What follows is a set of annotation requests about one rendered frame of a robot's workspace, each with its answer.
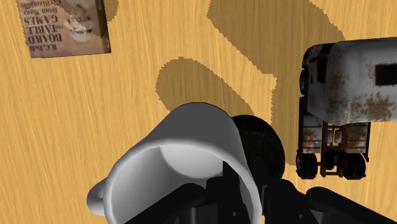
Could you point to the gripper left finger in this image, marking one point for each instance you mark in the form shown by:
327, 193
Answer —
217, 198

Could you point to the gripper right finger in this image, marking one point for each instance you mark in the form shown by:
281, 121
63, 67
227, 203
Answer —
291, 208

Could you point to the white mug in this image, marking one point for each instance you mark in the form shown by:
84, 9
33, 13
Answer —
186, 130

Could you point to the black round object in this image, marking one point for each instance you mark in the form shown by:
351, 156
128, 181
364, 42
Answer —
260, 142

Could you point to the rusty white toy truck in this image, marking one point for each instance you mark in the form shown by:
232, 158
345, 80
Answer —
347, 86

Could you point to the brown board games book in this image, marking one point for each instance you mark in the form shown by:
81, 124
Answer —
55, 34

